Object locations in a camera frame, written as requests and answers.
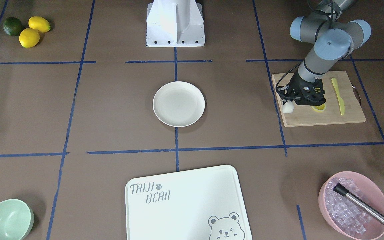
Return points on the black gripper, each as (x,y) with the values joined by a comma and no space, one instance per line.
(297,83)

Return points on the white round plate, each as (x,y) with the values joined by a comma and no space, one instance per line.
(178,104)

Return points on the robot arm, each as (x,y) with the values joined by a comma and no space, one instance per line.
(332,41)

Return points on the white bear tray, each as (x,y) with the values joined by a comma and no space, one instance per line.
(200,204)

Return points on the bamboo cutting board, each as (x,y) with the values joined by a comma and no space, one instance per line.
(304,115)

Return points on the bottom lemon slice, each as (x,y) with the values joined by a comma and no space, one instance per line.
(319,108)

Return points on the yellow plastic knife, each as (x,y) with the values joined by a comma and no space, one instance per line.
(339,98)

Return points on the pink bowl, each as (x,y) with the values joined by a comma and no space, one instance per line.
(371,191)

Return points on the clear ice cubes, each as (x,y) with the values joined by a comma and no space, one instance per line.
(346,215)

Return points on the yellow lemon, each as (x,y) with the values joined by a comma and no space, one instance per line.
(39,23)
(29,38)

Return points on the green lime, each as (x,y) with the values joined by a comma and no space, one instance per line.
(12,26)

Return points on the green bowl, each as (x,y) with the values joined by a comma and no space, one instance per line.
(16,219)

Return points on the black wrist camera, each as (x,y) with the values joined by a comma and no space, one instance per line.
(283,93)

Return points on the metal board handle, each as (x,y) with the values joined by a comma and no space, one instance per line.
(357,95)

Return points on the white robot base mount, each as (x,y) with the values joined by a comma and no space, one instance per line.
(175,23)

